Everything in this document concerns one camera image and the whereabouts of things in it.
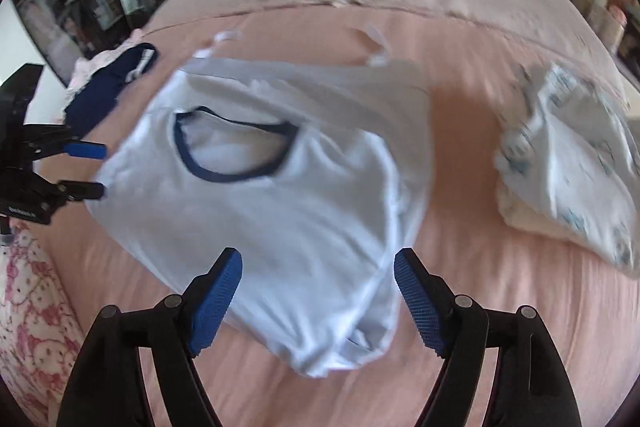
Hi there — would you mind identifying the white blue printed folded cloth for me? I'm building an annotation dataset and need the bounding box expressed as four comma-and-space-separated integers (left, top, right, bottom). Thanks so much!
492, 62, 640, 278

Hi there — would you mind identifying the navy garment with white stripes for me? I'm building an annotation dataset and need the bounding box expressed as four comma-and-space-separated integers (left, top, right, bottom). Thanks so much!
62, 42, 161, 142

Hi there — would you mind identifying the pink garment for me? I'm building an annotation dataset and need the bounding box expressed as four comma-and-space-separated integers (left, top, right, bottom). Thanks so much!
65, 32, 147, 108

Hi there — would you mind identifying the cream folded cloth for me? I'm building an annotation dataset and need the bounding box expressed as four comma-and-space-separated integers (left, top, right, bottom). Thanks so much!
500, 187, 601, 249

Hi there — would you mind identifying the pink white bottle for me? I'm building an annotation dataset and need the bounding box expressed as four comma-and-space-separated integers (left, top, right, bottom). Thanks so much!
605, 3, 630, 45

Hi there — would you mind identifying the pink bed blanket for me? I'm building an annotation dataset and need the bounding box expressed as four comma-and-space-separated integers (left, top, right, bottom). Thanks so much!
0, 2, 640, 427

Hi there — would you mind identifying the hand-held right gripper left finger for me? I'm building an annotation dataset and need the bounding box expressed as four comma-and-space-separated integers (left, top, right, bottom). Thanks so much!
55, 247, 244, 427

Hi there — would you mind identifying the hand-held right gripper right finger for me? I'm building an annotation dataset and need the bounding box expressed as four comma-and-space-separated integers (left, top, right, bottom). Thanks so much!
393, 248, 583, 427

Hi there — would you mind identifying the pink printed pajama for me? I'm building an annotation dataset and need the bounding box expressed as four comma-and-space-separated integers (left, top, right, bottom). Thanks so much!
0, 227, 87, 419

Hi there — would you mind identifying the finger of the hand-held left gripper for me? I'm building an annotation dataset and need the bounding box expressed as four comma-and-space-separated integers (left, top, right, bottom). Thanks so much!
34, 181, 107, 226
22, 124, 107, 164

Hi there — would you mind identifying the light blue t-shirt navy collar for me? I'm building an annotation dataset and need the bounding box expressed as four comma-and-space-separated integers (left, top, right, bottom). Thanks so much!
82, 27, 436, 380

